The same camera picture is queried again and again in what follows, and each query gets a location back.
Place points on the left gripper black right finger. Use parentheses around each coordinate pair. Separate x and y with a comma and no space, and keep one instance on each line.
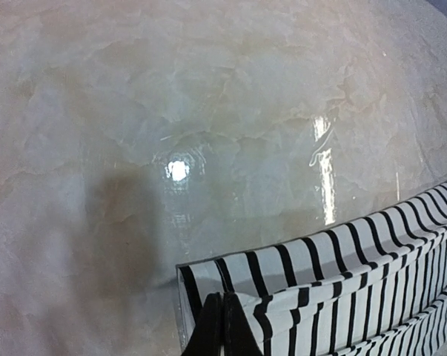
(238,339)

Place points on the black white striped shirt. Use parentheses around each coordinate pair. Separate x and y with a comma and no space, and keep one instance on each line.
(376,285)

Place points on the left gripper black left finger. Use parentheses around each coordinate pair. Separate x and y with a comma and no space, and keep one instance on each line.
(207,334)

